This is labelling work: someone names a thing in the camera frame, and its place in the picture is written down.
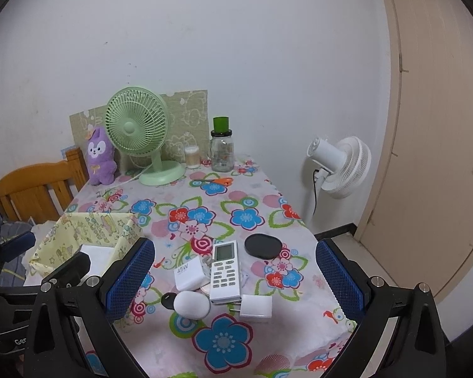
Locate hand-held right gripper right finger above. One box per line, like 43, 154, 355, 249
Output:
314, 237, 451, 378

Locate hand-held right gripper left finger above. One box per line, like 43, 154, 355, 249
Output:
24, 237, 156, 378

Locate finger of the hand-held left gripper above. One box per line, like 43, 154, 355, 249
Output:
0, 231, 37, 285
40, 252, 92, 290

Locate yellow cartoon printed box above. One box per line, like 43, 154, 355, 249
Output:
28, 211, 143, 280

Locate white charger with port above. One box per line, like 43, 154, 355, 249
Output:
173, 258, 213, 292

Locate white oval device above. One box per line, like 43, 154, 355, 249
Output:
173, 290, 211, 320

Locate black round disc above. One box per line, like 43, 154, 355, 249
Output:
244, 233, 283, 261

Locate white square charger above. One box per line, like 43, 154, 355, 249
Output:
238, 295, 273, 319

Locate white remote control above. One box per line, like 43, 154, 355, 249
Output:
209, 240, 243, 305

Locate grey plaid bedding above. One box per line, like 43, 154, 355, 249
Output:
0, 205, 36, 288

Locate white cloth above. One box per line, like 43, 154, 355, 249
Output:
21, 220, 61, 286

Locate wooden bed headboard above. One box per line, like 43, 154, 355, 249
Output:
0, 147, 89, 223

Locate purple plush toy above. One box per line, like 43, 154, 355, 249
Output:
86, 126, 118, 186

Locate white standing fan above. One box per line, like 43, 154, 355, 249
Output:
304, 136, 373, 221

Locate floral tablecloth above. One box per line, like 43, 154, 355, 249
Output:
24, 157, 357, 378

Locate cotton swab container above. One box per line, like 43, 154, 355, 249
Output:
184, 145, 201, 169

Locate green desk fan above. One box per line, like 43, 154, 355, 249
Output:
105, 86, 187, 186

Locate glass mug jar green lid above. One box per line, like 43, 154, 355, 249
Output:
210, 117, 235, 173

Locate white fan power cable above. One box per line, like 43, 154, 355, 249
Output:
116, 164, 155, 184

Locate orange handled scissors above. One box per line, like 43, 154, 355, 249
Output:
193, 178, 234, 187

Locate beige cartoon printed wall panel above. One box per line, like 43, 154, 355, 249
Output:
70, 90, 209, 178

